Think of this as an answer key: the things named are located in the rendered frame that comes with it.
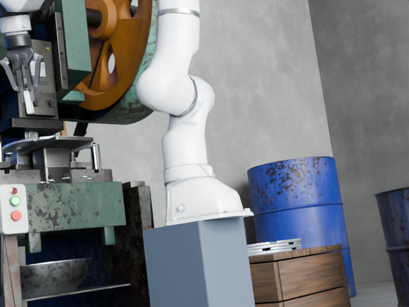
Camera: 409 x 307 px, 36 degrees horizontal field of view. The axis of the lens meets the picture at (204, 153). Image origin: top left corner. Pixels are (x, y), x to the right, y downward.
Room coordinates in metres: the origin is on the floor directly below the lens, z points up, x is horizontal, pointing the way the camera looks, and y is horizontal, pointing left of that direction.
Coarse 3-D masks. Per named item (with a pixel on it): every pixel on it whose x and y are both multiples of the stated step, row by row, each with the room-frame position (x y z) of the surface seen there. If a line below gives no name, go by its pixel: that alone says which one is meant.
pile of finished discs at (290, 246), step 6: (288, 240) 1.92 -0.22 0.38; (294, 240) 1.94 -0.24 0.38; (300, 240) 1.98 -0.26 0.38; (252, 246) 1.88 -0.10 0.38; (258, 246) 2.15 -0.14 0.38; (264, 246) 1.88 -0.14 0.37; (270, 246) 1.89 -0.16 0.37; (276, 246) 1.89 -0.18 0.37; (282, 246) 1.90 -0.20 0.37; (288, 246) 1.92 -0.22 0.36; (294, 246) 1.93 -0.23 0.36; (300, 246) 1.98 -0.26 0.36; (252, 252) 1.88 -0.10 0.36; (258, 252) 1.97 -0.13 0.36; (264, 252) 1.88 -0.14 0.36; (270, 252) 1.88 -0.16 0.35; (276, 252) 1.89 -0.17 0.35
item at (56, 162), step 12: (36, 144) 1.94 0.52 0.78; (48, 144) 1.92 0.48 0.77; (60, 144) 1.94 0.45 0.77; (72, 144) 1.97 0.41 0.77; (84, 144) 1.99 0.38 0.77; (36, 156) 1.99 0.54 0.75; (48, 156) 1.97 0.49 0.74; (60, 156) 2.00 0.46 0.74; (36, 168) 2.00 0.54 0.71; (48, 168) 1.97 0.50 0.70; (60, 168) 1.99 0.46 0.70; (60, 180) 1.99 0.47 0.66
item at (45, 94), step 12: (36, 48) 2.07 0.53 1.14; (48, 48) 2.09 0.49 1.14; (48, 60) 2.09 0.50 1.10; (24, 72) 2.03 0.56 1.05; (48, 72) 2.09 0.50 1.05; (24, 84) 2.02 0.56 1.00; (48, 84) 2.09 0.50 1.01; (12, 96) 2.03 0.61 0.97; (36, 96) 2.02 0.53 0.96; (48, 96) 2.05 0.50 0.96; (12, 108) 2.04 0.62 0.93; (24, 108) 2.02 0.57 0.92; (36, 108) 2.02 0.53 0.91; (48, 108) 2.05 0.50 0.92
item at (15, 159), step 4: (16, 152) 2.04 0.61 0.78; (12, 156) 2.06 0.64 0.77; (16, 156) 2.04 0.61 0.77; (20, 156) 2.04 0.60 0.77; (24, 156) 2.05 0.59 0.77; (28, 156) 2.06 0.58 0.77; (32, 156) 2.07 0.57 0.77; (8, 160) 2.08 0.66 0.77; (12, 160) 2.06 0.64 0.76; (16, 160) 2.04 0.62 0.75; (20, 160) 2.04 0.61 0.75; (24, 160) 2.05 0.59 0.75; (28, 160) 2.06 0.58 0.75; (32, 160) 2.07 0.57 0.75; (12, 164) 2.06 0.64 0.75
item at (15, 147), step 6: (30, 138) 1.88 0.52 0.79; (42, 138) 1.89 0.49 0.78; (48, 138) 1.89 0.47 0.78; (6, 144) 1.93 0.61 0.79; (12, 144) 1.91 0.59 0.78; (18, 144) 1.92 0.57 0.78; (24, 144) 1.93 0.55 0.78; (30, 144) 1.94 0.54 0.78; (90, 144) 2.06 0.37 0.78; (6, 150) 1.99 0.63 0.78; (12, 150) 2.00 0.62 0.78; (18, 150) 2.01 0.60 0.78; (72, 150) 2.13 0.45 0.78; (78, 150) 2.15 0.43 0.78
